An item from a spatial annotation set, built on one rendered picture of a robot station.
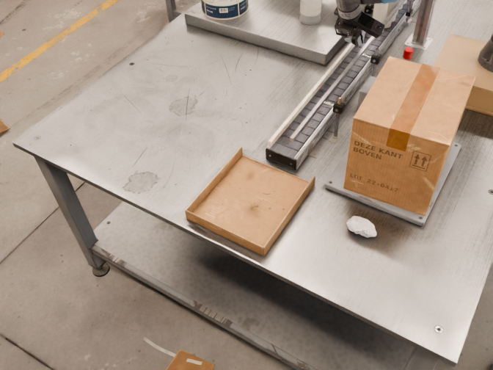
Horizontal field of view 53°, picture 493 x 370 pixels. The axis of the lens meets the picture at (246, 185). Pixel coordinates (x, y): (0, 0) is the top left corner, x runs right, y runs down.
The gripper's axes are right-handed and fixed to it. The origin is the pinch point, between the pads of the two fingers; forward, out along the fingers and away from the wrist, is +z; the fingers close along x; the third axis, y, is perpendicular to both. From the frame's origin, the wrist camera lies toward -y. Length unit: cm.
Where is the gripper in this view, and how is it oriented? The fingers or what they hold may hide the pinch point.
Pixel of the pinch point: (361, 43)
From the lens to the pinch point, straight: 192.4
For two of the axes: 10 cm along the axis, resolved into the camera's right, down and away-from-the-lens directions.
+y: -8.5, -3.6, 3.9
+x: -4.3, 8.9, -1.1
